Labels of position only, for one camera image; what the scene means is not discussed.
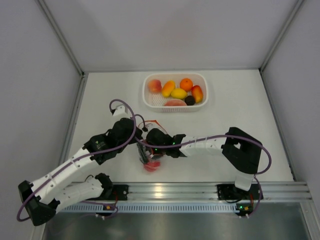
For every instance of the yellow fake lemon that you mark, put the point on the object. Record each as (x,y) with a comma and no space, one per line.
(179,93)

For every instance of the red fake apple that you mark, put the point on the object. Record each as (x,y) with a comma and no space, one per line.
(152,166)

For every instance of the clear zip top bag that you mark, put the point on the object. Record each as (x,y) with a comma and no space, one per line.
(147,154)

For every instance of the white perforated plastic basket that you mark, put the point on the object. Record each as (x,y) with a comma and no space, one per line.
(155,102)

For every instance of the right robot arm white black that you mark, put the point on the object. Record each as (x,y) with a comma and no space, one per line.
(240,149)

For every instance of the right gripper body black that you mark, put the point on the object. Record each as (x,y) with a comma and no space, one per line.
(160,151)

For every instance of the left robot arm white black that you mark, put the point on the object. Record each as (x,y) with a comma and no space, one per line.
(91,155)

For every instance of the fake watermelon slice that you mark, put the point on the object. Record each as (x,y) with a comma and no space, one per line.
(175,103)

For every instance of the dark fake plum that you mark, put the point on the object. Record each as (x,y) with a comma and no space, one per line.
(190,100)

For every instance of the white slotted cable duct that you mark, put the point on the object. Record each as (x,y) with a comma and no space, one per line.
(126,207)

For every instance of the yellow orange fake mango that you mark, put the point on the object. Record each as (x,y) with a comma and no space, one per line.
(197,93)

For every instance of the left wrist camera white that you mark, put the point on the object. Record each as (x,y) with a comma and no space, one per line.
(120,111)

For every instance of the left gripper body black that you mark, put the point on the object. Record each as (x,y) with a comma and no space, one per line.
(120,150)

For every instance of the orange fake fruit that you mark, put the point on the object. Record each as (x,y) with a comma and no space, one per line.
(186,84)

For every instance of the peach fake fruit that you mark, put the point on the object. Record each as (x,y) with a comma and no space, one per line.
(154,86)

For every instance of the aluminium rail frame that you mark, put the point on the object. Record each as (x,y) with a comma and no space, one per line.
(202,191)

